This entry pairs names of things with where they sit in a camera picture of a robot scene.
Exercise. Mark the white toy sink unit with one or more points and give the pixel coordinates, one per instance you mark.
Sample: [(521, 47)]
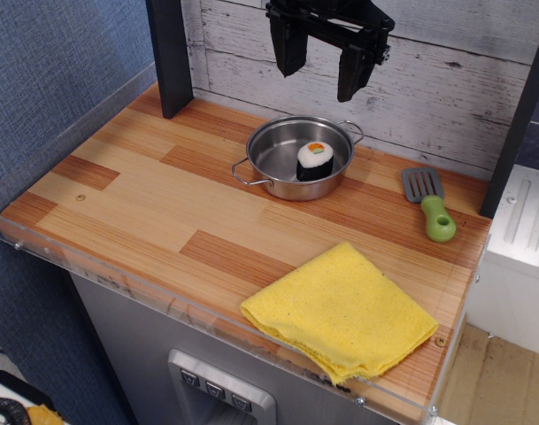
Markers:
[(504, 298)]

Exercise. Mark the yellow cloth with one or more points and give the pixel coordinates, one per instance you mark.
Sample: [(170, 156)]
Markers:
[(343, 313)]

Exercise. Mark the black right post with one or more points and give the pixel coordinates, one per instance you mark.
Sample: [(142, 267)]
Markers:
[(513, 141)]

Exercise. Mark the toy sushi roll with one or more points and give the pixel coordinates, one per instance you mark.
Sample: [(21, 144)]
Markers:
[(314, 161)]

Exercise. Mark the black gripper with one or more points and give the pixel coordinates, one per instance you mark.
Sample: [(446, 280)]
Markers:
[(338, 23)]

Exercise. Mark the yellow object at corner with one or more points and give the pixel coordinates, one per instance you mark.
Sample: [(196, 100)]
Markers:
[(42, 415)]

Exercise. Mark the grey spatula green handle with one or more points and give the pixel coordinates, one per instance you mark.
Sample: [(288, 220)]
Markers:
[(422, 185)]

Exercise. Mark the silver cabinet with dispenser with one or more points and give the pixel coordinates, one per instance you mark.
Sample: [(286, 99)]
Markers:
[(175, 373)]

